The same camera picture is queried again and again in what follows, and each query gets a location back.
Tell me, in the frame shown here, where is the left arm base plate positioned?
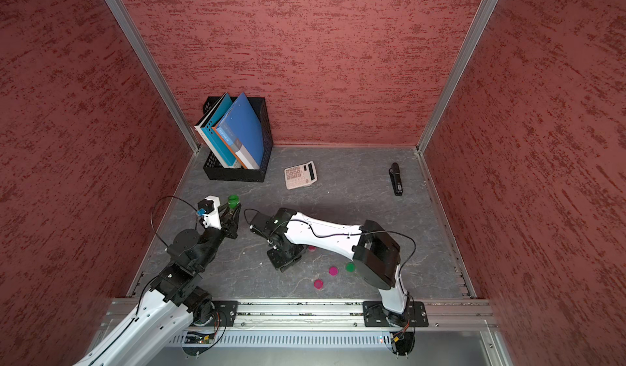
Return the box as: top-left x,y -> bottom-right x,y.
192,300 -> 240,327

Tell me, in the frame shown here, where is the pink calculator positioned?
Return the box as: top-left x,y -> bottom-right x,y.
284,161 -> 319,190

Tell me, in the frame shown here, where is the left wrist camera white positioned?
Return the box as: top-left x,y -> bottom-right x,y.
197,196 -> 222,230

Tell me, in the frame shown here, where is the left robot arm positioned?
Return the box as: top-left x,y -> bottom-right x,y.
78,195 -> 241,365

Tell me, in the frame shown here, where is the black mesh file holder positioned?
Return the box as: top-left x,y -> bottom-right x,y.
195,94 -> 273,183

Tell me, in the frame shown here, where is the black stapler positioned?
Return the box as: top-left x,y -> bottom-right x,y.
389,162 -> 404,196

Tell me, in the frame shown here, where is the teal book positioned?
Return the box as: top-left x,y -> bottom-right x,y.
195,93 -> 239,169

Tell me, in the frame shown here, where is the blue book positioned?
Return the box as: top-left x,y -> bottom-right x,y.
217,93 -> 264,170

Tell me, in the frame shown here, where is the green paint jar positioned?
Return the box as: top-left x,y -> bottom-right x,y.
228,195 -> 240,209

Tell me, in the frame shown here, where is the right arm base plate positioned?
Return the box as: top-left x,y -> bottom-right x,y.
362,301 -> 429,328

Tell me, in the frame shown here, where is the orange spine book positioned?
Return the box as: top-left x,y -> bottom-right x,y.
211,127 -> 243,169

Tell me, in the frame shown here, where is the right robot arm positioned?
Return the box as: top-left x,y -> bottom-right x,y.
249,208 -> 412,328

